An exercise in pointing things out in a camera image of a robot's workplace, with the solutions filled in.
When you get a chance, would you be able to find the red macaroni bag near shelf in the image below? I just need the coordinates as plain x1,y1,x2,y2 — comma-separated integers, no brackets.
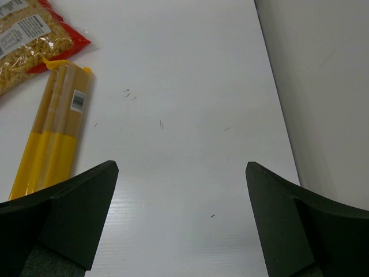
1,1,91,95

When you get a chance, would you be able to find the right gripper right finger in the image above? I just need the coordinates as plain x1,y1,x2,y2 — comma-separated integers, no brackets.
246,162,368,276

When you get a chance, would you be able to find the yellow spaghetti pack right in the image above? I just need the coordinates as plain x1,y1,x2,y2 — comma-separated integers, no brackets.
9,58,92,200

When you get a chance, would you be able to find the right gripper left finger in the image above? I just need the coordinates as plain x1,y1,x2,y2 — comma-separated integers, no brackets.
1,160,119,276

